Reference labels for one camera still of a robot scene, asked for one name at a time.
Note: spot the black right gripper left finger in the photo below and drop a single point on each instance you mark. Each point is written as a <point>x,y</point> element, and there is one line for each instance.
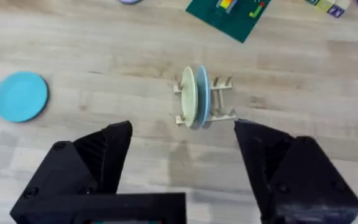
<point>104,155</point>

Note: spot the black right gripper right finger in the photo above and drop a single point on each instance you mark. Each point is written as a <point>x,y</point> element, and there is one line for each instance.
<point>297,180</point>

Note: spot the small wooden peg rack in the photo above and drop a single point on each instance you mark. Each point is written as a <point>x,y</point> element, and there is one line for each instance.
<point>221,88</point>

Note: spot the turquoise plate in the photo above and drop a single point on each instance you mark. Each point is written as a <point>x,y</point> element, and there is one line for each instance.
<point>20,96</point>

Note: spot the cream plate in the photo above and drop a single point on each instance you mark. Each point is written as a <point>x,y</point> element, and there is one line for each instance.
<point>189,96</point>

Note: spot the light blue plate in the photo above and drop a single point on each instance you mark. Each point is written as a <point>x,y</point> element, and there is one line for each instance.
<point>204,93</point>

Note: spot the lavender plate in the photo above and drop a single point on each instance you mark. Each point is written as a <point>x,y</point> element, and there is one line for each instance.
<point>130,1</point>

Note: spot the heap of toy blocks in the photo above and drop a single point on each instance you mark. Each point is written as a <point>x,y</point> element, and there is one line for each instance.
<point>329,5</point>

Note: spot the green board with toy blocks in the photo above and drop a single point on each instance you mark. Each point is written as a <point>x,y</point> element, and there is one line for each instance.
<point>228,15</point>

